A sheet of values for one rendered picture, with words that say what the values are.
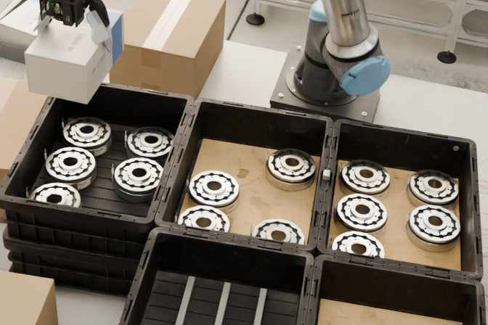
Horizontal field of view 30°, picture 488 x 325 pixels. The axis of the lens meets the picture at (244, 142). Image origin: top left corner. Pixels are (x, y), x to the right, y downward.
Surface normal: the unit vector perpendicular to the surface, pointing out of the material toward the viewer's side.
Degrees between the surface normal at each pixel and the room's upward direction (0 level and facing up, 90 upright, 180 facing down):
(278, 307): 0
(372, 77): 100
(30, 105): 0
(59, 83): 90
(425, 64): 0
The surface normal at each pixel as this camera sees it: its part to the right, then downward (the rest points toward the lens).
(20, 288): 0.07, -0.77
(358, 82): 0.36, 0.73
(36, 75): -0.25, 0.61
